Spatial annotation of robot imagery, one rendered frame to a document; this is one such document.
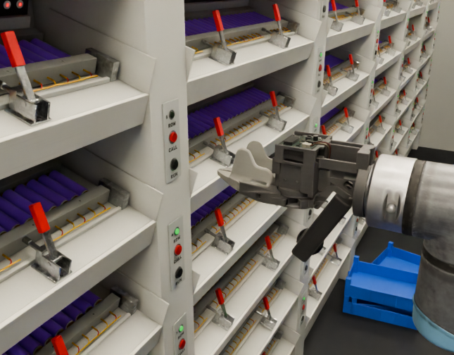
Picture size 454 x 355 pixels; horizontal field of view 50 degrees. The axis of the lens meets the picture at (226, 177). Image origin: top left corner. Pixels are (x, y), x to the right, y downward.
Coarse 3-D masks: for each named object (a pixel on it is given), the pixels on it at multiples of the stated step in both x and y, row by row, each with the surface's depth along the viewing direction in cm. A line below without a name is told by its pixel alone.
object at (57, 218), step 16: (96, 192) 71; (64, 208) 66; (80, 208) 68; (32, 224) 62; (64, 224) 66; (80, 224) 66; (0, 240) 58; (16, 240) 59; (32, 240) 62; (0, 256) 58
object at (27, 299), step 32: (64, 160) 78; (96, 160) 75; (128, 192) 73; (160, 192) 71; (128, 224) 71; (96, 256) 63; (128, 256) 70; (0, 288) 55; (32, 288) 56; (64, 288) 58; (0, 320) 51; (32, 320) 56; (0, 352) 53
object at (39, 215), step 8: (32, 208) 56; (40, 208) 57; (32, 216) 57; (40, 216) 57; (40, 224) 57; (48, 224) 58; (40, 232) 57; (48, 232) 58; (48, 240) 58; (48, 248) 58; (48, 256) 58; (56, 256) 58
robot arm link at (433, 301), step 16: (432, 256) 56; (432, 272) 56; (448, 272) 55; (416, 288) 61; (432, 288) 57; (448, 288) 55; (416, 304) 60; (432, 304) 57; (448, 304) 56; (416, 320) 61; (432, 320) 58; (448, 320) 56; (432, 336) 58; (448, 336) 57
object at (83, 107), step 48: (0, 0) 63; (0, 48) 61; (48, 48) 65; (96, 48) 67; (0, 96) 54; (48, 96) 57; (96, 96) 61; (144, 96) 65; (0, 144) 47; (48, 144) 53
